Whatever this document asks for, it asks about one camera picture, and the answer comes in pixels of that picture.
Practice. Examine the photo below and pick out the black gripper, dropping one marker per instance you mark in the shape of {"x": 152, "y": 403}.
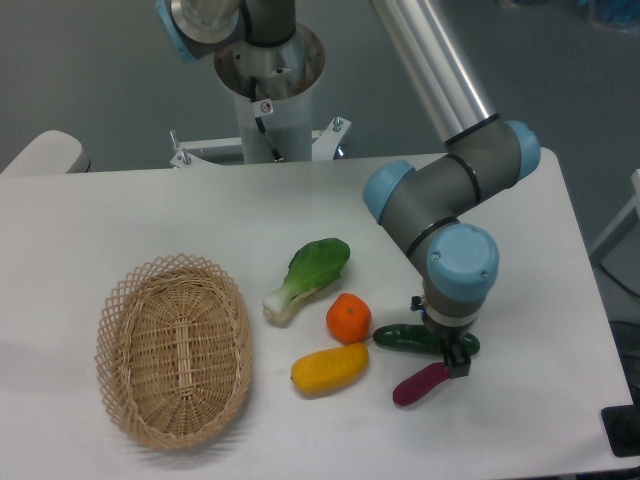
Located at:
{"x": 449, "y": 320}

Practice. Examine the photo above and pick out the dark green cucumber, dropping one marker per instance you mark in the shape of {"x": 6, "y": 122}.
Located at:
{"x": 408, "y": 338}

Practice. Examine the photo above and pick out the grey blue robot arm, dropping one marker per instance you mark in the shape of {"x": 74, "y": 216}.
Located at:
{"x": 420, "y": 209}

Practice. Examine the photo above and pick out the purple sweet potato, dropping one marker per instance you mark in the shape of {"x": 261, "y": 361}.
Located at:
{"x": 419, "y": 384}

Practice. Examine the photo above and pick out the orange tangerine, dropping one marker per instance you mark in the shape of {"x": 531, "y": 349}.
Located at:
{"x": 349, "y": 318}

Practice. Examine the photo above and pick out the yellow mango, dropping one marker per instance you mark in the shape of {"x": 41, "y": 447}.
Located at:
{"x": 329, "y": 370}

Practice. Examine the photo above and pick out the green bok choy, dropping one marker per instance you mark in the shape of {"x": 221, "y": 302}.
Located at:
{"x": 313, "y": 267}

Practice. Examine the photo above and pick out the black device at table edge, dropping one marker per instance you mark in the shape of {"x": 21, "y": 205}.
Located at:
{"x": 622, "y": 428}

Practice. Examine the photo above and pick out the woven wicker basket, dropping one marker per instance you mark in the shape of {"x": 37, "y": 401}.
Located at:
{"x": 174, "y": 352}

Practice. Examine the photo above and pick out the white chair armrest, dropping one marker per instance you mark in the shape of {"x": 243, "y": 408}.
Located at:
{"x": 51, "y": 153}

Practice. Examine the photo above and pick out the white pedestal base frame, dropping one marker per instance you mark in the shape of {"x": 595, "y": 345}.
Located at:
{"x": 325, "y": 145}

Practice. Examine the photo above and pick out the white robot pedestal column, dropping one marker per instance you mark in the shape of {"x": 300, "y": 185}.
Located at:
{"x": 272, "y": 87}

